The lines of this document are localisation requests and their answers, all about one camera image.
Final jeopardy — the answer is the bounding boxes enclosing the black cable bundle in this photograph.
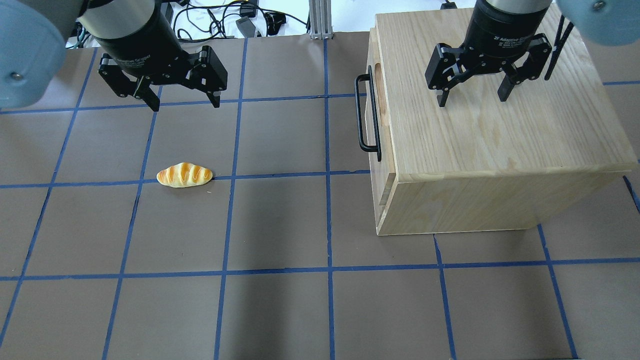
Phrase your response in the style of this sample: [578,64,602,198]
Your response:
[165,0,308,43]

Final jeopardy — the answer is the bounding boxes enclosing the toy bread loaf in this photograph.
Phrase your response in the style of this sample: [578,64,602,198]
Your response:
[156,162,214,188]

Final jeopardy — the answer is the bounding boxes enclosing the aluminium frame post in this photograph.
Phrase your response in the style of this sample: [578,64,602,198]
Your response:
[308,0,334,40]

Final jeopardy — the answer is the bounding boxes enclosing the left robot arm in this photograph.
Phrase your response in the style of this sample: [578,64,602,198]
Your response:
[0,0,228,112]

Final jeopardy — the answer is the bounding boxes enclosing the black drawer handle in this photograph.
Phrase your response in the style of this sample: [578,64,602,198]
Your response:
[355,65,382,163]

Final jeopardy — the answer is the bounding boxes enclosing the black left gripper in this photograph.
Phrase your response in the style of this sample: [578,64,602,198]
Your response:
[93,5,228,112]

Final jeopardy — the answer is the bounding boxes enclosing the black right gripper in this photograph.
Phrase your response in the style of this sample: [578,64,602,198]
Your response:
[425,0,552,108]

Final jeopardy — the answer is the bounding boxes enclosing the wooden drawer cabinet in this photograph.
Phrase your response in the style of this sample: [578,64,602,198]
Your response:
[365,7,638,236]

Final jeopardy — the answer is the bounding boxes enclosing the wooden drawer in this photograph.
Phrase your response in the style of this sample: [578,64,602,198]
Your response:
[365,27,396,225]

